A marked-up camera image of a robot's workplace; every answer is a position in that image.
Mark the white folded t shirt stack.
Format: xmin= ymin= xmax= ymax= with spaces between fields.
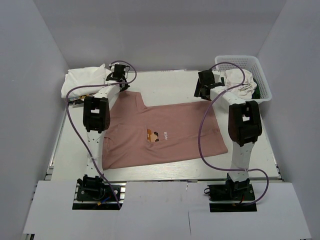
xmin=61 ymin=63 xmax=111 ymax=104

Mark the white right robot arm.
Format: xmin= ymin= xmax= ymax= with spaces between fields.
xmin=194 ymin=69 xmax=262 ymax=200

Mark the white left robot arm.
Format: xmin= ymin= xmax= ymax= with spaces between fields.
xmin=75 ymin=62 xmax=131 ymax=183

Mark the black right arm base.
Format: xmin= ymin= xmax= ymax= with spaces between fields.
xmin=203 ymin=179 xmax=257 ymax=213

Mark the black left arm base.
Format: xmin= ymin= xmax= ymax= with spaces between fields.
xmin=72 ymin=175 xmax=125 ymax=210

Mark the white crumpled t shirt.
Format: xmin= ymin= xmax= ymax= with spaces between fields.
xmin=223 ymin=68 xmax=257 ymax=100

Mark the pink t shirt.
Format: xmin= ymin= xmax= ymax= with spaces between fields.
xmin=102 ymin=91 xmax=228 ymax=170

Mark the dark green t shirt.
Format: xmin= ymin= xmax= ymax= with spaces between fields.
xmin=251 ymin=78 xmax=261 ymax=100

